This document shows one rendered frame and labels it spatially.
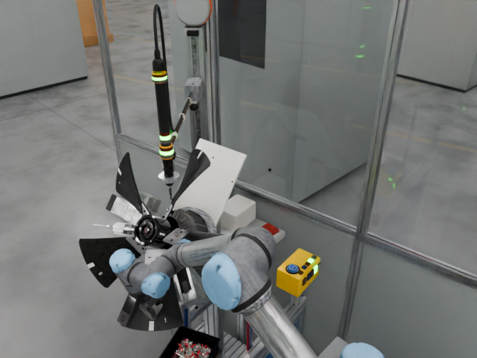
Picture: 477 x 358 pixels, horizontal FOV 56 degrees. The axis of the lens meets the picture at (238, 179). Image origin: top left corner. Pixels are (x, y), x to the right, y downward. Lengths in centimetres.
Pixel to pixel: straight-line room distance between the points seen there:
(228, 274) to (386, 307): 135
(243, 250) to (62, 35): 641
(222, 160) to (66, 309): 174
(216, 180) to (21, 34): 544
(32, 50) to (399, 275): 602
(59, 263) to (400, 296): 244
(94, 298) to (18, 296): 52
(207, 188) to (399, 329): 111
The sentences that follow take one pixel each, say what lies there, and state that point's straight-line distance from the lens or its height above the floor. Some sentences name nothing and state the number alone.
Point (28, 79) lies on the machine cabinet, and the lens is 718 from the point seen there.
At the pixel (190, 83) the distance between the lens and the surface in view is 203.
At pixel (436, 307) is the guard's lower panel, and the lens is 215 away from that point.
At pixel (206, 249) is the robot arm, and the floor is 141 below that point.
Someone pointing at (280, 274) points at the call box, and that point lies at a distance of 174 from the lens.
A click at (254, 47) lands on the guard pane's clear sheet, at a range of 205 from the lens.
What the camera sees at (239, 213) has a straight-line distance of 219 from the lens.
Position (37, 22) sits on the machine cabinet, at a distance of 710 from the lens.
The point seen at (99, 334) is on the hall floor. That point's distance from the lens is 304.
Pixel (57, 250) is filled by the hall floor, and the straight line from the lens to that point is 376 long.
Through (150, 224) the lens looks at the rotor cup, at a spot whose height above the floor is 124.
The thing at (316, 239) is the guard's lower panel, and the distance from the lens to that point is 223.
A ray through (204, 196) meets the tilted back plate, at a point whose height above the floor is 119.
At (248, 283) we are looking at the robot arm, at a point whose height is 151.
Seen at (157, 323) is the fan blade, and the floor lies 97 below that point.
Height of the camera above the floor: 223
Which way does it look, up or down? 31 degrees down
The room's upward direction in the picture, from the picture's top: straight up
